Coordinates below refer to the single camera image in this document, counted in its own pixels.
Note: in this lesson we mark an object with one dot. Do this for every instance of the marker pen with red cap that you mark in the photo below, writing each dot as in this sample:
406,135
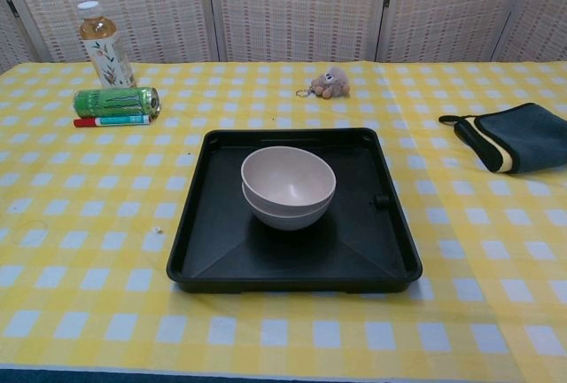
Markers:
117,121

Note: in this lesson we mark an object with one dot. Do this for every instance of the yellow white checked tablecloth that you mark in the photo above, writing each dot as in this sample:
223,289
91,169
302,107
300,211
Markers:
283,334

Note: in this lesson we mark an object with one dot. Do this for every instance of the woven folding screen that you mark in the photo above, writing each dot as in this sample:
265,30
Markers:
292,10

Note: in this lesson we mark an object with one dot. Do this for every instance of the green energy drink can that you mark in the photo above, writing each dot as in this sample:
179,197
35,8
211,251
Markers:
115,101

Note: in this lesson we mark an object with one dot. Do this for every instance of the small white crumb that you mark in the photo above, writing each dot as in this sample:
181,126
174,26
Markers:
156,230

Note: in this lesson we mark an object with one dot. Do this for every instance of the plain beige bowl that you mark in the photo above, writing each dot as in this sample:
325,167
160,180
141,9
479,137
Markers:
288,179

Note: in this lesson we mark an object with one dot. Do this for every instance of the folded grey cloth, yellow trim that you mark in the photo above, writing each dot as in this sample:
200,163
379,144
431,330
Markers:
527,139

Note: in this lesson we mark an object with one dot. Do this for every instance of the beige bowl with pink bottom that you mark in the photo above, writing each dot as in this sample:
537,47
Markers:
285,222

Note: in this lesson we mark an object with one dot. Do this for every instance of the tea bottle with white cap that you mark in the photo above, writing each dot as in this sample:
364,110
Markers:
106,57

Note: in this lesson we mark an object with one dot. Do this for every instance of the black square plastic tray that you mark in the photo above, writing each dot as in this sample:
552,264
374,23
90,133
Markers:
354,245

